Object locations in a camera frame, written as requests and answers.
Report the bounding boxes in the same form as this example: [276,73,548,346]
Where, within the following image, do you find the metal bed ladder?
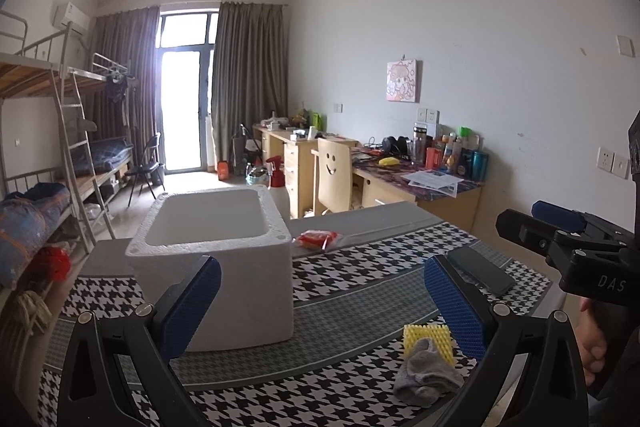
[52,66,117,254]

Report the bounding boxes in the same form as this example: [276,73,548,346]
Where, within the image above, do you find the red plastic bag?
[27,246,72,284]

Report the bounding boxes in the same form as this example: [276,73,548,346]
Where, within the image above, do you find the printed paper sheets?
[402,169,466,198]

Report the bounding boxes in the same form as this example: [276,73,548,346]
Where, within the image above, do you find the metal bunk bed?
[65,52,137,188]
[0,9,117,358]

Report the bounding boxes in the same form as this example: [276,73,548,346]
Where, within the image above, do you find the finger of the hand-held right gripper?
[531,200,587,234]
[495,208,559,259]

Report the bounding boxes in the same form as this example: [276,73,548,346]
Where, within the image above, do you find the white foam box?
[124,187,294,354]

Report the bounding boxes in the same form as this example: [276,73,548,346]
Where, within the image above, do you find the glass balcony door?
[157,11,221,174]

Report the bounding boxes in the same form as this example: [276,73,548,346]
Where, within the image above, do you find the white air conditioner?
[53,2,91,34]

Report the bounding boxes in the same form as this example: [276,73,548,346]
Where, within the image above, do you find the wooden desk with patterned cover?
[349,146,484,234]

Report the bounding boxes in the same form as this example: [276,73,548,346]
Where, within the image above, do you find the brown curtain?
[210,1,290,154]
[92,6,161,168]

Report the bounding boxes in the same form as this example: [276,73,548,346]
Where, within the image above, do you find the red snack packet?
[292,229,344,253]

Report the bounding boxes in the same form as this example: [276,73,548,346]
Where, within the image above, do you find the dark blue bedding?
[89,137,134,174]

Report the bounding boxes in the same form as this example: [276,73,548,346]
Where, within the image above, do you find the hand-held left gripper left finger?
[56,255,223,427]

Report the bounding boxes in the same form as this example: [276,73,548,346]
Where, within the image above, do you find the dark hanging clothes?
[105,74,132,104]

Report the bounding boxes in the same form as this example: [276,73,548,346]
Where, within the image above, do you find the black smartphone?
[446,245,516,298]

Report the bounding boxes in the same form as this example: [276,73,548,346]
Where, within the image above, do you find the grey sock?
[393,337,466,407]

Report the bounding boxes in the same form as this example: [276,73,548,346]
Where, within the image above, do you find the wooden chair with smiley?
[310,137,354,216]

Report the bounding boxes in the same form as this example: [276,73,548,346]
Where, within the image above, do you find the group of bottles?
[412,122,490,182]

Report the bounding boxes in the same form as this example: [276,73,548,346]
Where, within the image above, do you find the black folding chair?
[124,132,164,208]

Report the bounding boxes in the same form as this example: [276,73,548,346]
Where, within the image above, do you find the white double wall socket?
[598,146,630,180]

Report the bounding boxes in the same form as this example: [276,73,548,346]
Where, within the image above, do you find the small trash bin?
[245,166,271,188]

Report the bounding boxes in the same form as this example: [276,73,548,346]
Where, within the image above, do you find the blue plaid quilt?
[0,181,72,289]

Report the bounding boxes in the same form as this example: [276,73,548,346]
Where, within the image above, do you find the houndstooth blanket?
[39,202,557,427]

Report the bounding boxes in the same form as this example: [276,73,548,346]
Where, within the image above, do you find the light wooden desk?
[252,124,359,219]

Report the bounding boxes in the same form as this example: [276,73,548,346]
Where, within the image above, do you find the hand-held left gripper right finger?
[423,254,589,427]

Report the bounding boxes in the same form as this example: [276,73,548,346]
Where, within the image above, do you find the person's right hand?
[574,298,609,388]

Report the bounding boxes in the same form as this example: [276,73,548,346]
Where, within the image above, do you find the pink cartoon wall picture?
[385,60,419,104]

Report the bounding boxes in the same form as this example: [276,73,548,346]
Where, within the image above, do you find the black headphones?
[382,135,411,156]

